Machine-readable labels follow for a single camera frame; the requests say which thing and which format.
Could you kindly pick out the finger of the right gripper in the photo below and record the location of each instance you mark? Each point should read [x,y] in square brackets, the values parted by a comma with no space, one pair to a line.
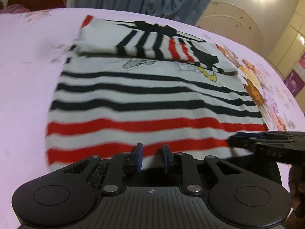
[244,142]
[250,135]

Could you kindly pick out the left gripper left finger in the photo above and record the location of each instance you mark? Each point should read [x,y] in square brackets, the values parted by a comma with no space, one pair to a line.
[122,167]

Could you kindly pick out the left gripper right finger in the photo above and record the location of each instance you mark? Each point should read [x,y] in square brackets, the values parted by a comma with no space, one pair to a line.
[182,170]

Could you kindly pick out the striped white red black sweater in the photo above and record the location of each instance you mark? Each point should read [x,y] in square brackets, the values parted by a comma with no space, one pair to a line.
[125,83]

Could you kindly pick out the operator right hand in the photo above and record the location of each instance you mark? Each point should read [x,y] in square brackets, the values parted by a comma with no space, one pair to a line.
[296,185]

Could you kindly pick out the cream wardrobe with posters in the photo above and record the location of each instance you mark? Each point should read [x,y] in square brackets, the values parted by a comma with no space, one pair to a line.
[287,57]

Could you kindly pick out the cream round footboard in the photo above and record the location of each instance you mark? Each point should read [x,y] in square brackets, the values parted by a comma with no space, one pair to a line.
[232,22]

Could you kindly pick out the pink floral bed sheet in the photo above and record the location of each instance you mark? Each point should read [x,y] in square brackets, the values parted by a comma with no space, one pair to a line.
[33,51]

